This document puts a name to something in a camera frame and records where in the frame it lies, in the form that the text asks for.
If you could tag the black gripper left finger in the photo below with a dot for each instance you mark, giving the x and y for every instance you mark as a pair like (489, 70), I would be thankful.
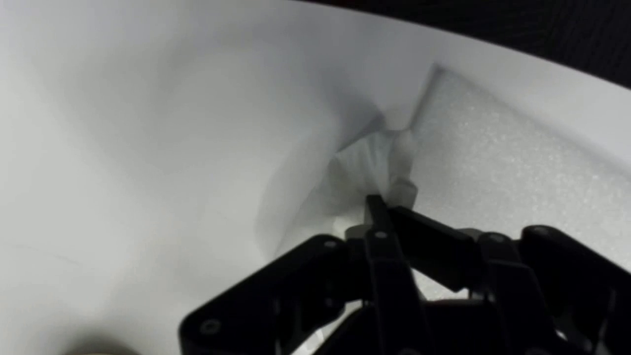
(386, 283)

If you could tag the white foam sheet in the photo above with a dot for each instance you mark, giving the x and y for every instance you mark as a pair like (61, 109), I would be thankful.
(512, 151)

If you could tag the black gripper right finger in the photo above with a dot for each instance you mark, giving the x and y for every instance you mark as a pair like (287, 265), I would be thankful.
(558, 289)

